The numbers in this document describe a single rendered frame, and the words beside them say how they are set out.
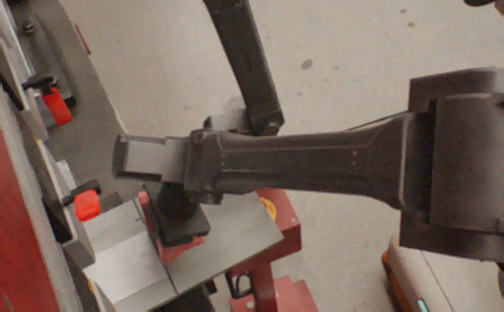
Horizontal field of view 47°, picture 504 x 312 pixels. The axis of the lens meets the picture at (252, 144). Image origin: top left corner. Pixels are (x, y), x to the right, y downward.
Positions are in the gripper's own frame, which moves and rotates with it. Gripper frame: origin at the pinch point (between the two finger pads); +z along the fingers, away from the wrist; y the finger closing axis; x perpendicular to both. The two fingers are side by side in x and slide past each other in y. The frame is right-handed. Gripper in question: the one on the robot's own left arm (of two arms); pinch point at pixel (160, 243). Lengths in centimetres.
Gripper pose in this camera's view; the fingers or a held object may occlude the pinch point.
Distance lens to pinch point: 87.6
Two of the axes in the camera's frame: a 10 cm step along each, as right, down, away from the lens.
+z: -3.4, 7.0, 6.3
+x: 8.3, -0.9, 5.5
